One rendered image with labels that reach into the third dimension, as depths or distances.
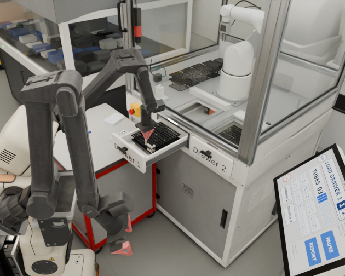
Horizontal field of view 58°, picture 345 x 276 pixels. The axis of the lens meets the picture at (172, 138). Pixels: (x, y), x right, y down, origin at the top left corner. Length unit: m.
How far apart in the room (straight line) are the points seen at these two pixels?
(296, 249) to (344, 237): 0.17
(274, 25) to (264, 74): 0.20
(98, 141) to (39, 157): 1.16
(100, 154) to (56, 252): 0.70
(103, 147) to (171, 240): 0.88
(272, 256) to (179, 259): 0.65
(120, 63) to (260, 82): 0.59
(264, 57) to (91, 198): 0.84
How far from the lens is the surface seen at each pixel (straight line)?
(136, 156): 1.65
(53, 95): 0.76
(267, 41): 1.31
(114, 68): 1.15
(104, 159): 1.87
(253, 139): 1.49
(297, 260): 1.20
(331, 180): 1.32
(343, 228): 1.17
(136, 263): 2.31
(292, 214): 1.32
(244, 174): 1.63
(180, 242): 2.40
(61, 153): 1.98
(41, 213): 1.00
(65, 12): 2.19
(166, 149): 1.73
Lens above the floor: 1.94
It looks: 36 degrees down
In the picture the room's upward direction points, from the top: 2 degrees clockwise
